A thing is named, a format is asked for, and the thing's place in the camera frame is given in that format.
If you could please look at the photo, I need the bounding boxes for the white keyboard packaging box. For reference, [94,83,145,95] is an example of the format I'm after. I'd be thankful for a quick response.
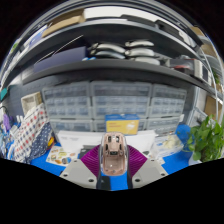
[57,129,158,158]

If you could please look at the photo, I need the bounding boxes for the transparent pink computer mouse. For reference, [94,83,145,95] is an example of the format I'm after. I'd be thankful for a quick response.
[99,132,129,177]

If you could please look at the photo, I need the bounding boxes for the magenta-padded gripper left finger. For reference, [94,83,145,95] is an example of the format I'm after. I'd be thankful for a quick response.
[59,144,111,191]

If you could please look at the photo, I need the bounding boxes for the white polka dot fabric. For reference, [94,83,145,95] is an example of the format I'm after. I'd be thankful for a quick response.
[13,103,51,161]

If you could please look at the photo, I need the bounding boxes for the cream disposable gloves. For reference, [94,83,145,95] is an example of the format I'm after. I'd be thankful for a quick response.
[162,134,178,150]

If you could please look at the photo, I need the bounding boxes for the green leafy pothos plant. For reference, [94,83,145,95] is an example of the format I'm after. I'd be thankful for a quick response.
[184,114,224,163]

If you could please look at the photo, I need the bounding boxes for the dark grey shelf unit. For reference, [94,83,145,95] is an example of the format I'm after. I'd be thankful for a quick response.
[0,4,224,101]

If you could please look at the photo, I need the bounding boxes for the beige perforated plastic basket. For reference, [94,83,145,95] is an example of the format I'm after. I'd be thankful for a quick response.
[20,92,43,115]

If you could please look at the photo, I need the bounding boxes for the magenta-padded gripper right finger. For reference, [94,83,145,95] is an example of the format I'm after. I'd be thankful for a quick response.
[126,144,169,190]

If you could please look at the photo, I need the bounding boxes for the cartoon sticker sheet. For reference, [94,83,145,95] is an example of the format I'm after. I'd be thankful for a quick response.
[45,145,79,166]

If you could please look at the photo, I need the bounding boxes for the white disposable glove box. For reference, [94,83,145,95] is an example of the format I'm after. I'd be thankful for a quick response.
[151,133,184,158]

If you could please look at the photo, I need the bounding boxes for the yellow and blue box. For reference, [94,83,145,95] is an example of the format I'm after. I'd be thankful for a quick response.
[105,113,140,136]

